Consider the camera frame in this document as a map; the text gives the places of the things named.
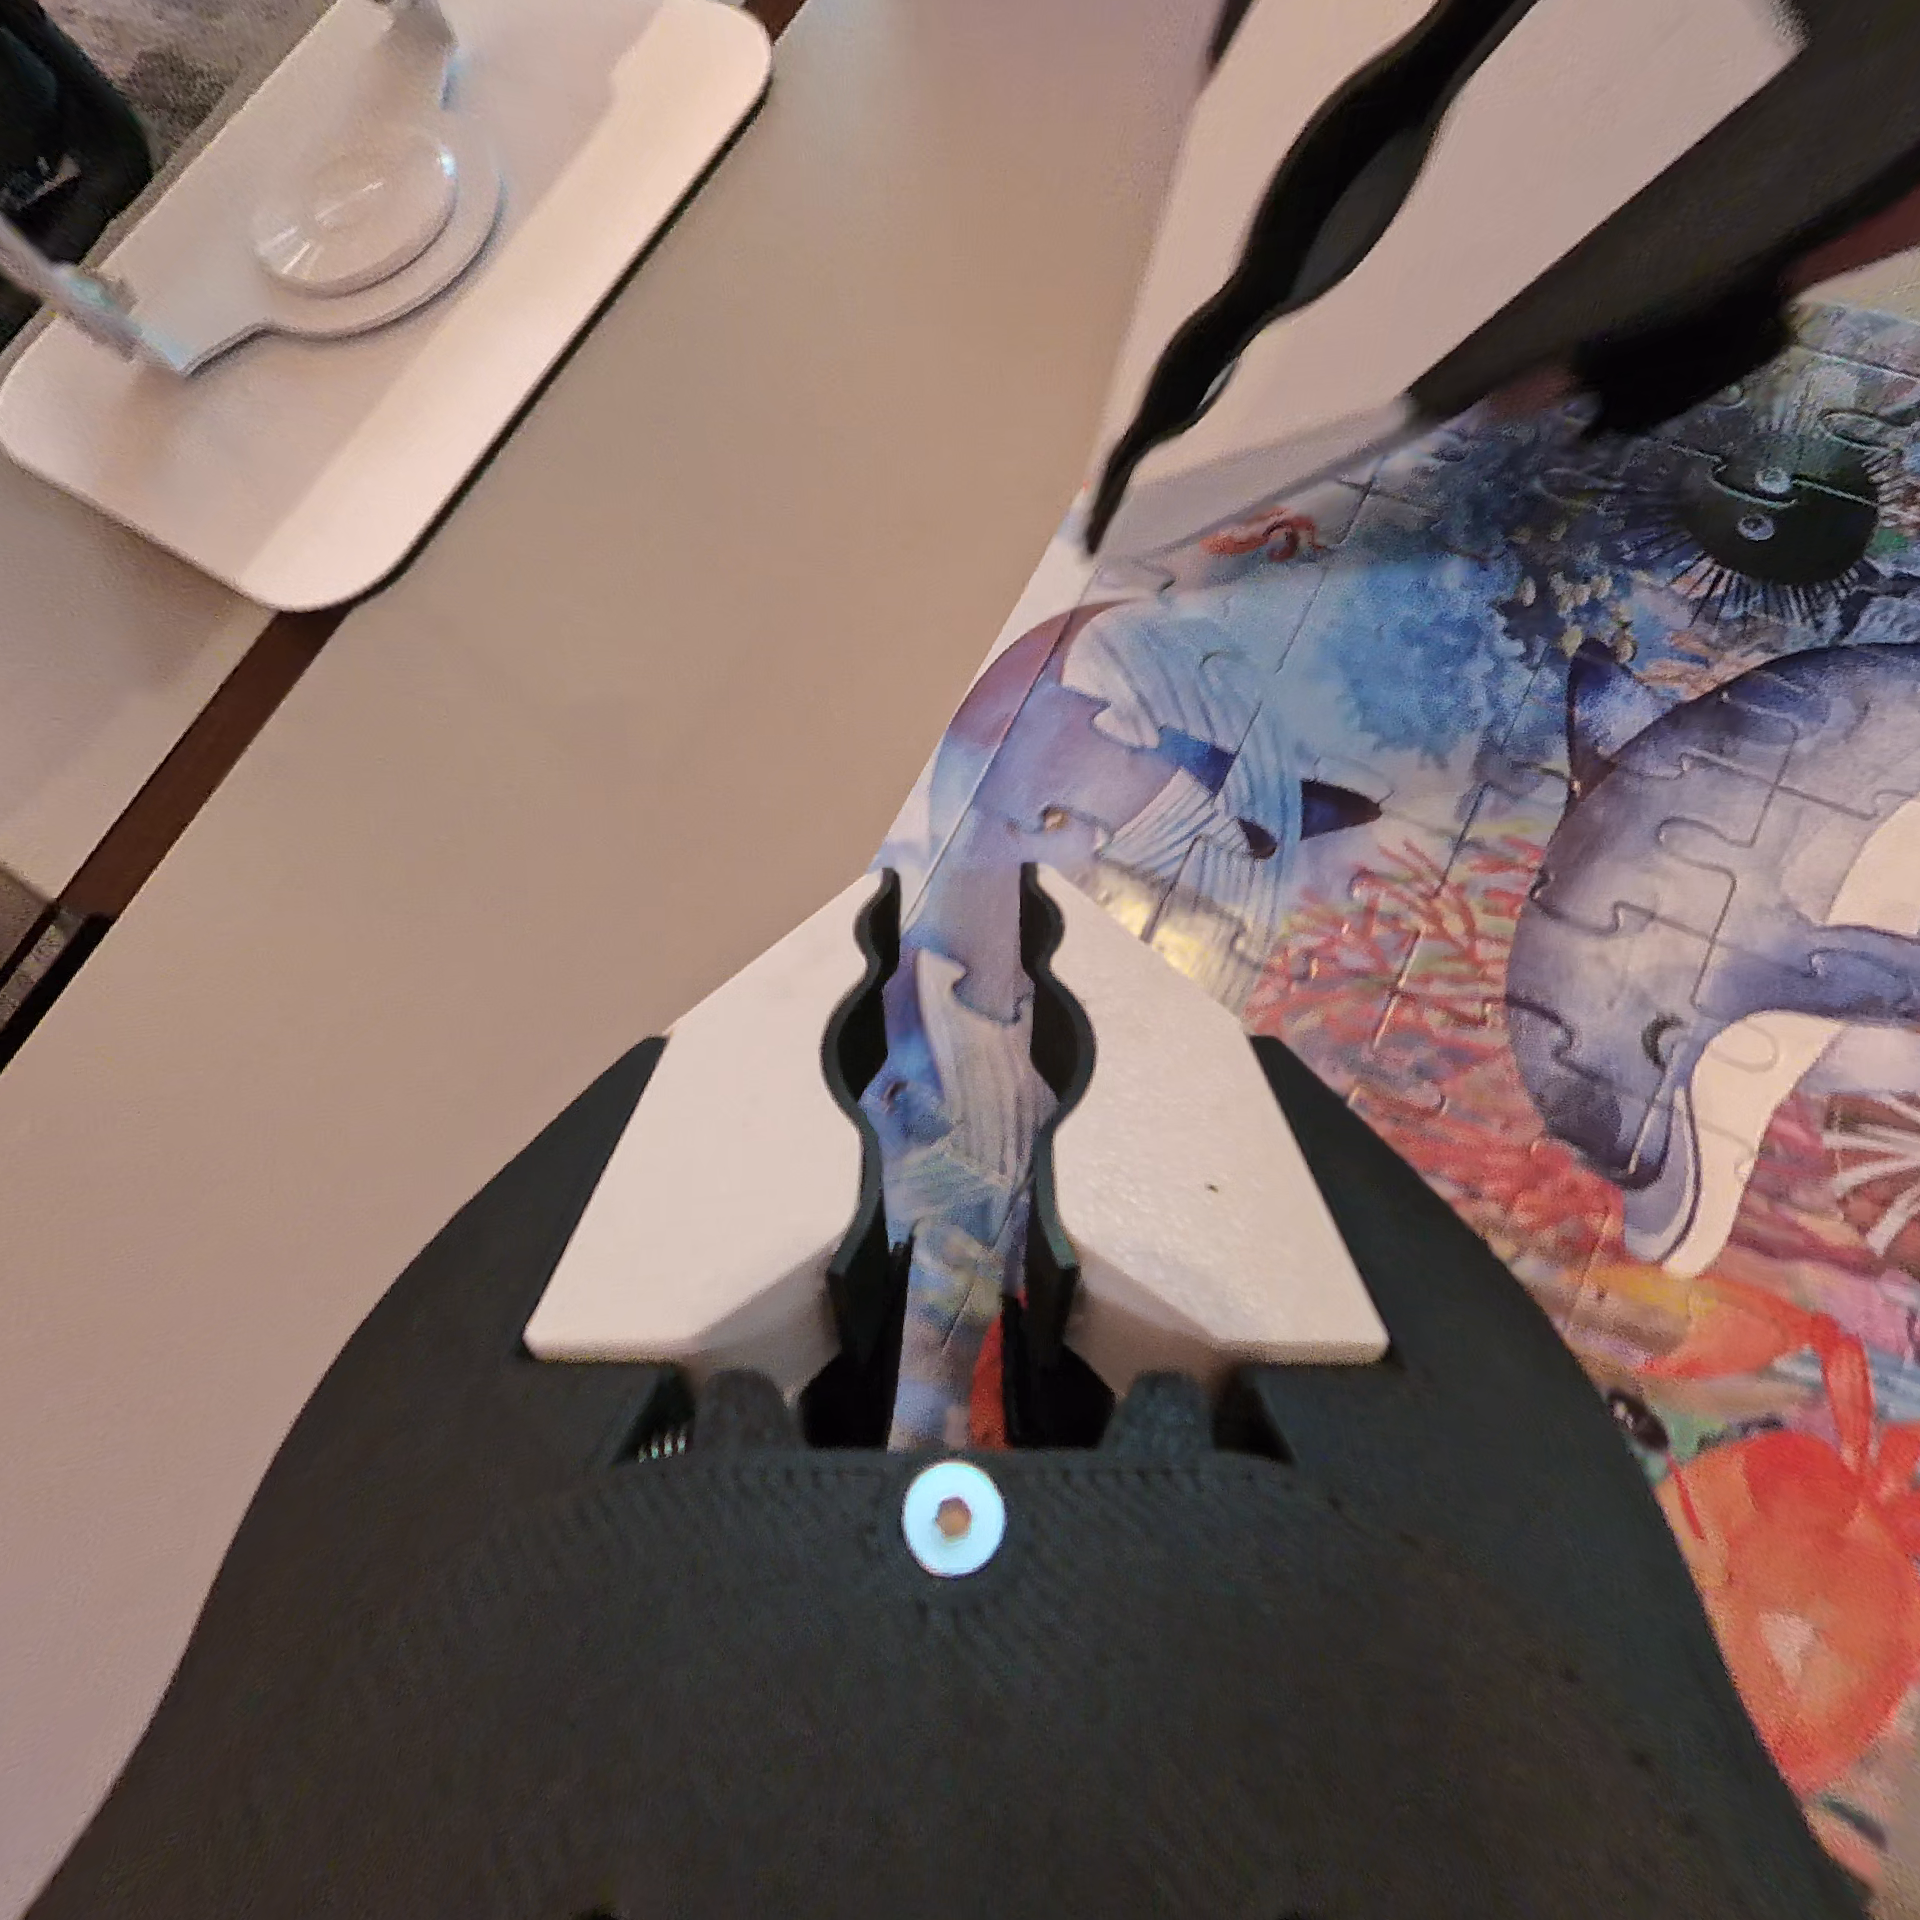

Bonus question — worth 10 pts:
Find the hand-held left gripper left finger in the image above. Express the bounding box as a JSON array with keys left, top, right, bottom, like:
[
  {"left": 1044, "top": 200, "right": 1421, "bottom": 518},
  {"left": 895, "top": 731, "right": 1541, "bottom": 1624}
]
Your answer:
[{"left": 522, "top": 866, "right": 912, "bottom": 1449}]

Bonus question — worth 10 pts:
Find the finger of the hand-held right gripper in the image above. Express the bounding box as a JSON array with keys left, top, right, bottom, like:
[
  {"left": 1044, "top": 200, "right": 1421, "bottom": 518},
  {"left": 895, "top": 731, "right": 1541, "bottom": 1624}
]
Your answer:
[
  {"left": 1070, "top": 0, "right": 1431, "bottom": 545},
  {"left": 1083, "top": 0, "right": 1805, "bottom": 553}
]

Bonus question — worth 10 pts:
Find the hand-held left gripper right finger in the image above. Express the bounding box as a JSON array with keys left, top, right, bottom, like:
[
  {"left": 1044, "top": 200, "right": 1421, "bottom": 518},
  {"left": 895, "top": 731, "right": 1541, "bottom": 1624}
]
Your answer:
[{"left": 997, "top": 862, "right": 1390, "bottom": 1449}]

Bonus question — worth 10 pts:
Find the sea animals jigsaw puzzle board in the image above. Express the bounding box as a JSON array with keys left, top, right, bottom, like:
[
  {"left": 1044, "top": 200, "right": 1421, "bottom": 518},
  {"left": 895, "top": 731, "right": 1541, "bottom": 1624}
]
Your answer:
[{"left": 870, "top": 246, "right": 1920, "bottom": 1920}]

